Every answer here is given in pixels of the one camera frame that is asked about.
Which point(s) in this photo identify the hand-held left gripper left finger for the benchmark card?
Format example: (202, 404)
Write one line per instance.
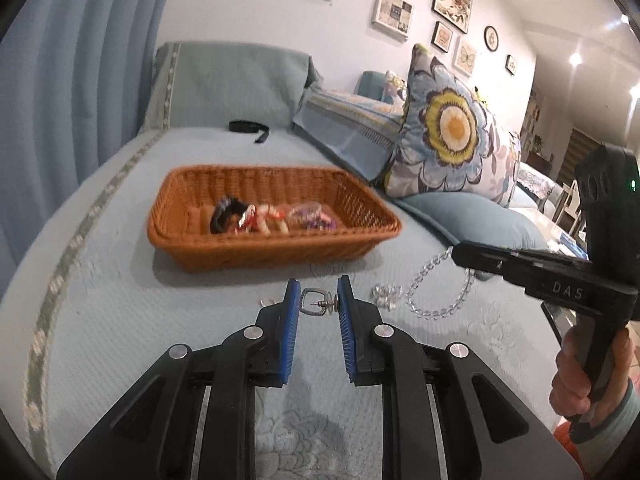
(287, 335)

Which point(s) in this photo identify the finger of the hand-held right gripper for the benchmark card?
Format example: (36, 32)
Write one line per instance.
(520, 270)

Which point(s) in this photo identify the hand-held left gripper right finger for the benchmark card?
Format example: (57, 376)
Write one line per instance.
(347, 335)

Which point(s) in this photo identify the silver buckle earring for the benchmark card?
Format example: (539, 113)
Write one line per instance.
(330, 304)

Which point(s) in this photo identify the brown wicker basket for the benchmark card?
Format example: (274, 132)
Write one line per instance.
(280, 252)

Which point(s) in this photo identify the black hair accessory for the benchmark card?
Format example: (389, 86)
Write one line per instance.
(225, 215)

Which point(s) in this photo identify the person's right forearm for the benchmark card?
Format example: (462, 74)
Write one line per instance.
(620, 430)

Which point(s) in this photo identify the person's right hand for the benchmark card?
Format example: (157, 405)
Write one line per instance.
(565, 380)

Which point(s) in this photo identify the brown window blind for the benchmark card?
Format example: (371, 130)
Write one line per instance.
(580, 155)

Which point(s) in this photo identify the clear crystal ornament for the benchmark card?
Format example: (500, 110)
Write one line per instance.
(387, 296)

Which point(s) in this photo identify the plain blue cushion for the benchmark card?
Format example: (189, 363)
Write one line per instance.
(475, 225)

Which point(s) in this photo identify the ceiling spotlight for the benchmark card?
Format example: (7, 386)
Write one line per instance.
(625, 18)
(578, 58)

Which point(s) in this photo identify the large floral pillow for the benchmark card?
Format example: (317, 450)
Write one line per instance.
(450, 130)

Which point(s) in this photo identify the yellow plush toy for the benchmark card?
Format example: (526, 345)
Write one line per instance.
(481, 95)

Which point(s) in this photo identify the orange cloth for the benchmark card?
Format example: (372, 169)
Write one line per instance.
(575, 452)

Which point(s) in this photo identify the striped blue pillow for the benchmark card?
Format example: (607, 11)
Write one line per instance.
(345, 130)

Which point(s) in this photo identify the blue curtain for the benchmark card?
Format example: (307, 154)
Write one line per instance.
(75, 85)

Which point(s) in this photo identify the tiny dark picture frame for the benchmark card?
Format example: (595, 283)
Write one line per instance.
(510, 64)

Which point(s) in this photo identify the round wall frame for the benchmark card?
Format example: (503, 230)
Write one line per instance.
(491, 38)

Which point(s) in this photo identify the white butterfly picture frame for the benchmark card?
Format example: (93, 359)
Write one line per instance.
(465, 56)

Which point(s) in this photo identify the small dark picture frame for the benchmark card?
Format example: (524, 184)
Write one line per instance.
(443, 37)

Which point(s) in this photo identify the white collage picture frame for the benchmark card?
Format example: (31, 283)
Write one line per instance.
(393, 14)

